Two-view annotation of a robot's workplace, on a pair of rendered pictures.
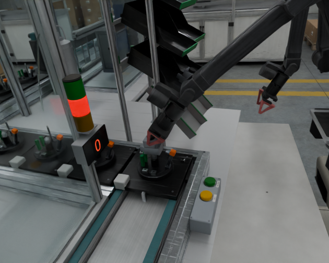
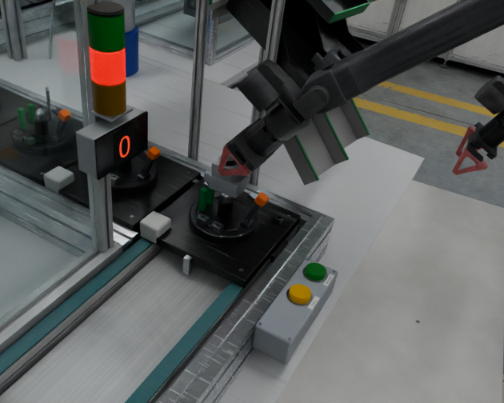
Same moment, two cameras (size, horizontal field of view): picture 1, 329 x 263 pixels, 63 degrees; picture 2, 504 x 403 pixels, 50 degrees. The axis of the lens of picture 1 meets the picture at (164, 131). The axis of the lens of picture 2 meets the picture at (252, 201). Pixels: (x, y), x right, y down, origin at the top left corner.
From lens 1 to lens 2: 0.07 m
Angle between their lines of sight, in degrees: 5
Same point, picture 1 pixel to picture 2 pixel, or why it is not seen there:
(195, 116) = (329, 144)
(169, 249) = (203, 367)
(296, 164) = (492, 286)
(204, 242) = (272, 375)
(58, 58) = not seen: outside the picture
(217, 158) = (347, 236)
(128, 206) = (154, 275)
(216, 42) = (429, 12)
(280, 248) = not seen: outside the picture
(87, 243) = (63, 317)
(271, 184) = (431, 311)
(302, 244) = not seen: outside the picture
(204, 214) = (286, 326)
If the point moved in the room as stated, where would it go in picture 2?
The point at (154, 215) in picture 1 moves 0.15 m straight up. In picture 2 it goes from (196, 302) to (201, 241)
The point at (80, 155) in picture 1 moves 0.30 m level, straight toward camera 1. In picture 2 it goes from (88, 157) to (89, 305)
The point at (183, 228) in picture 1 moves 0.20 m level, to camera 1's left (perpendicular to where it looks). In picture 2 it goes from (238, 337) to (119, 315)
